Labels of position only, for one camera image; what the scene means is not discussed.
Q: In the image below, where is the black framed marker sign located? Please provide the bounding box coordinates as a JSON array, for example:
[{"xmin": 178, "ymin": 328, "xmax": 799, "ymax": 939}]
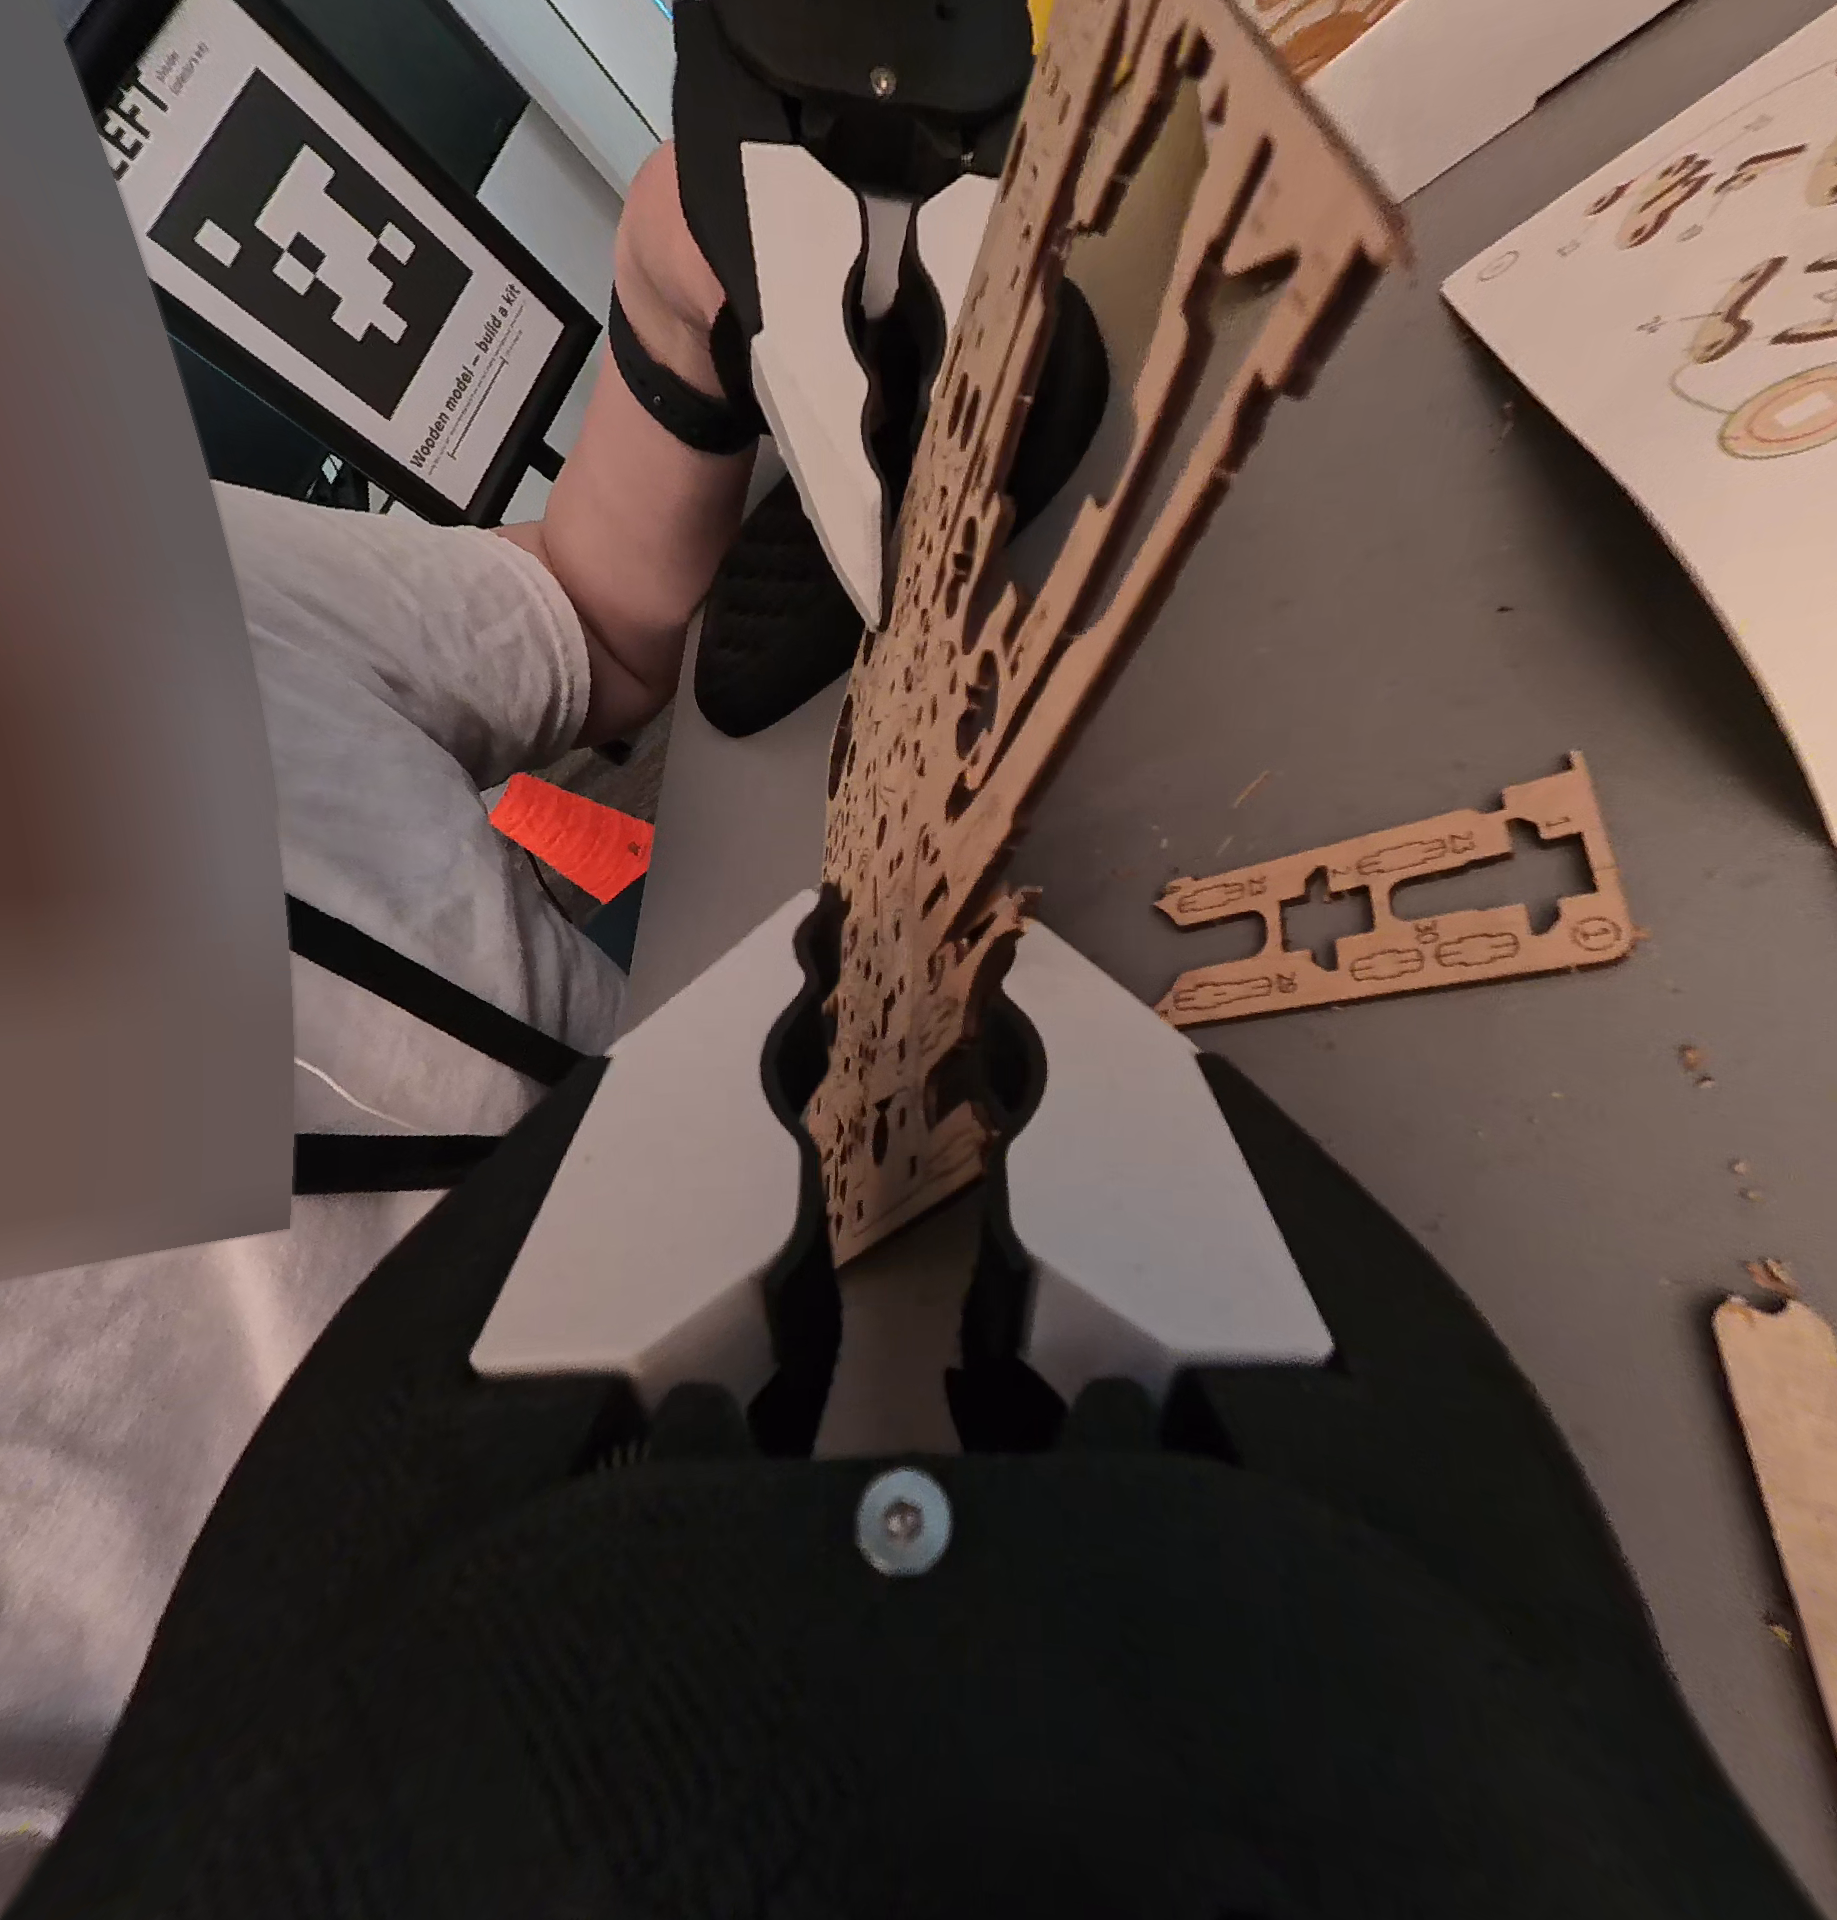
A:
[{"xmin": 71, "ymin": 0, "xmax": 609, "ymax": 530}]

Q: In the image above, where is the black strap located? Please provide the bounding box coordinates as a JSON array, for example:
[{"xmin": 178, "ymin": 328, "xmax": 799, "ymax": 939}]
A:
[{"xmin": 288, "ymin": 896, "xmax": 590, "ymax": 1198}]

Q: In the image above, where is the wooden stick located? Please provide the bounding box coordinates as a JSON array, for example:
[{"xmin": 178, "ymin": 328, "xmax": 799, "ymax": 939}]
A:
[{"xmin": 1711, "ymin": 1291, "xmax": 1837, "ymax": 1869}]

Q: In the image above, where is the black wristband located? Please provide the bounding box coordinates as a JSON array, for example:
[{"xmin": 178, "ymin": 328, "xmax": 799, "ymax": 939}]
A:
[{"xmin": 607, "ymin": 290, "xmax": 769, "ymax": 456}]

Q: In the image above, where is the wooden parts sheet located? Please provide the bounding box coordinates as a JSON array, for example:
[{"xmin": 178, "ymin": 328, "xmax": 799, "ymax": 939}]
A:
[{"xmin": 798, "ymin": 0, "xmax": 1420, "ymax": 1274}]

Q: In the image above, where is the person's left forearm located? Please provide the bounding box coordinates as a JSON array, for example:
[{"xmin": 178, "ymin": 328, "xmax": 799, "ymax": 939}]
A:
[{"xmin": 491, "ymin": 381, "xmax": 769, "ymax": 747}]

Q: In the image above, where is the pile of rubber bands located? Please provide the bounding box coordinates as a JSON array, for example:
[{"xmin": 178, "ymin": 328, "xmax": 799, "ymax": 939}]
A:
[{"xmin": 1253, "ymin": 0, "xmax": 1403, "ymax": 80}]

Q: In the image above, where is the person's left hand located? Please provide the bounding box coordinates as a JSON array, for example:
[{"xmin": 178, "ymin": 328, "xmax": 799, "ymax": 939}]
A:
[{"xmin": 614, "ymin": 139, "xmax": 698, "ymax": 320}]

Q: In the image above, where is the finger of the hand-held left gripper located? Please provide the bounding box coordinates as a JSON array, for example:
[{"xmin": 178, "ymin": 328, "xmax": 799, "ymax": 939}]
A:
[
  {"xmin": 907, "ymin": 172, "xmax": 1013, "ymax": 393},
  {"xmin": 737, "ymin": 139, "xmax": 934, "ymax": 635}
]

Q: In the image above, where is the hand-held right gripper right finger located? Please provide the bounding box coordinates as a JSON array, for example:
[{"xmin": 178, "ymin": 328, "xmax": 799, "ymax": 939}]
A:
[{"xmin": 942, "ymin": 916, "xmax": 1337, "ymax": 1455}]

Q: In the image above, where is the small wooden offcut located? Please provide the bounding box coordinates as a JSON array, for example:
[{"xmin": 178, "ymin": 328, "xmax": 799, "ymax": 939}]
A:
[{"xmin": 1154, "ymin": 749, "xmax": 1644, "ymax": 1033}]

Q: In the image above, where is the instruction booklet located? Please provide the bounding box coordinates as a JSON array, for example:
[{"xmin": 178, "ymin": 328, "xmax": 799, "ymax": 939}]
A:
[{"xmin": 1441, "ymin": 0, "xmax": 1837, "ymax": 901}]

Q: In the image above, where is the white cardboard box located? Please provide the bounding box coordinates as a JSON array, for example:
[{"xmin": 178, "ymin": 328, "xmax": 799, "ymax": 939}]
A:
[{"xmin": 1246, "ymin": 0, "xmax": 1684, "ymax": 207}]

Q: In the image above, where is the orange tag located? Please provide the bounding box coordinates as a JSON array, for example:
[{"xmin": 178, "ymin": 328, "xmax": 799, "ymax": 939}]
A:
[{"xmin": 486, "ymin": 770, "xmax": 659, "ymax": 906}]

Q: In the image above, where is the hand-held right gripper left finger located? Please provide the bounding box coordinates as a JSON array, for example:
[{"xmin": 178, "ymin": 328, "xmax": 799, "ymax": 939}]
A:
[{"xmin": 468, "ymin": 884, "xmax": 845, "ymax": 1458}]

